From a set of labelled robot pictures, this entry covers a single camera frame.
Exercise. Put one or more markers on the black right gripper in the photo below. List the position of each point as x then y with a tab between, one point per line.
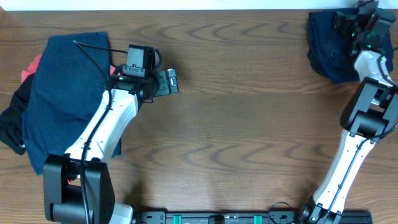
351	18

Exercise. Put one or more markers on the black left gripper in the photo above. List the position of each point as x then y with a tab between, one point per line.
163	79

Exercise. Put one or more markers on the navy blue shorts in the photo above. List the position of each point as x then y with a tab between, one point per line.
332	55

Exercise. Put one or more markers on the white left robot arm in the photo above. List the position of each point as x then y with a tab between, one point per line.
77	184

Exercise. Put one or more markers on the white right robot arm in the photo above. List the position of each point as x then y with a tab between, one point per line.
370	115

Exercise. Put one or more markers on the navy blue folded garment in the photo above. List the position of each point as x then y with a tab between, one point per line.
66	91

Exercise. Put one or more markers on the red printed garment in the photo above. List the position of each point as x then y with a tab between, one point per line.
31	69

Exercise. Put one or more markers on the black garment under pile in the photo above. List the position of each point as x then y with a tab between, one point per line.
11	117

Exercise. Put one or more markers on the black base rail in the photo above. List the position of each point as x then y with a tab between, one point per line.
158	217

